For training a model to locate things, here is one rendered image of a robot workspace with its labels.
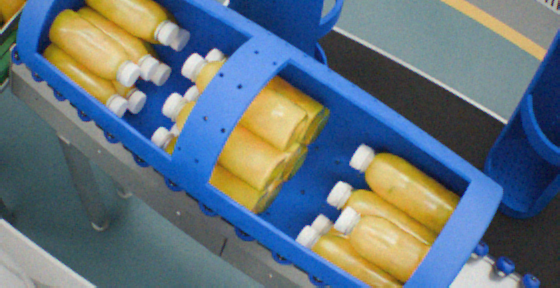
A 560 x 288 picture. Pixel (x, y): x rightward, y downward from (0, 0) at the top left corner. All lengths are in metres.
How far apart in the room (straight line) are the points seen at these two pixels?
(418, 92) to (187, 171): 1.36
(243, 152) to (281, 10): 0.71
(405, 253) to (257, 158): 0.27
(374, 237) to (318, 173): 0.26
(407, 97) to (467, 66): 0.38
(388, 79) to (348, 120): 1.10
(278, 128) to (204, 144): 0.11
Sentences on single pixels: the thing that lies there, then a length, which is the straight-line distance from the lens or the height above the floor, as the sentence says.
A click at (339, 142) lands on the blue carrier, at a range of 1.49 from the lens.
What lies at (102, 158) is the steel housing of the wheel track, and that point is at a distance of 1.62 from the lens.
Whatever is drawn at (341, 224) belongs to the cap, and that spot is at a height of 1.12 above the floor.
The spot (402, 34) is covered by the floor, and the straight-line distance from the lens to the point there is 2.84.
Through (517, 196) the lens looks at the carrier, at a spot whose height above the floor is 0.16.
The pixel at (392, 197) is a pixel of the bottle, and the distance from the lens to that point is 1.34.
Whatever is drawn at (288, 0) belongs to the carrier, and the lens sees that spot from 1.93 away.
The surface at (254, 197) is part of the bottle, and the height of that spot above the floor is 1.09.
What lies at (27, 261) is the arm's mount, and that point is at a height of 1.07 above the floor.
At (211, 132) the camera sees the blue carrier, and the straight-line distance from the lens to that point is 1.26.
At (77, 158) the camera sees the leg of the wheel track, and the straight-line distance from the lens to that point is 2.01.
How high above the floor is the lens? 2.33
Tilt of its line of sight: 64 degrees down
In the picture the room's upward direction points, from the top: 9 degrees clockwise
